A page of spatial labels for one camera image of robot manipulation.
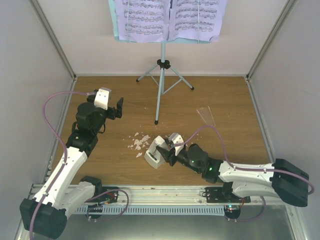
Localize white metronome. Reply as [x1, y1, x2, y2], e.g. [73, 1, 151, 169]
[144, 136, 169, 169]

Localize clear plastic metronome cover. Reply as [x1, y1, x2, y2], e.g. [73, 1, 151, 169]
[196, 106, 216, 127]

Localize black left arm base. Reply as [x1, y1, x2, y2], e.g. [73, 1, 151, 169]
[86, 186, 119, 205]

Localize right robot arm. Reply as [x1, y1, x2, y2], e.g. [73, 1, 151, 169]
[153, 134, 309, 207]

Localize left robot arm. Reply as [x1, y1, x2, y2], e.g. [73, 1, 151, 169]
[19, 95, 124, 240]

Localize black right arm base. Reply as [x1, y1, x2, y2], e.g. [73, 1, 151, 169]
[200, 186, 231, 203]

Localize white debris pile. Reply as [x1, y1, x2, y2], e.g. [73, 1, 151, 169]
[123, 107, 201, 158]

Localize light blue music stand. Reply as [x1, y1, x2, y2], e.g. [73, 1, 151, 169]
[108, 0, 218, 125]

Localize white sheet music pages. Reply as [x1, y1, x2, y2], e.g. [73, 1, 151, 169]
[108, 0, 229, 44]

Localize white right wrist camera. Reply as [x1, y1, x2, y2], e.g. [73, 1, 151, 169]
[168, 132, 185, 156]

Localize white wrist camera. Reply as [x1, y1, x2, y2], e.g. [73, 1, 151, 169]
[93, 87, 112, 110]
[168, 132, 185, 156]

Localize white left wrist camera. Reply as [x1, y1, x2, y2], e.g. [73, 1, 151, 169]
[93, 87, 112, 110]

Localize aluminium front rail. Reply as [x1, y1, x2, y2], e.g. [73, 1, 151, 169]
[27, 184, 251, 204]

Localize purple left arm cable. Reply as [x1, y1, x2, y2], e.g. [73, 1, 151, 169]
[29, 91, 130, 240]

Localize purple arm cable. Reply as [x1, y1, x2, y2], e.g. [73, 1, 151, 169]
[29, 91, 130, 240]
[173, 125, 315, 222]

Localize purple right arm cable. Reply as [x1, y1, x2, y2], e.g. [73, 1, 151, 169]
[173, 125, 315, 222]

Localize slotted grey cable duct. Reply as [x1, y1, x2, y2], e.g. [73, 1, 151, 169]
[89, 204, 225, 216]

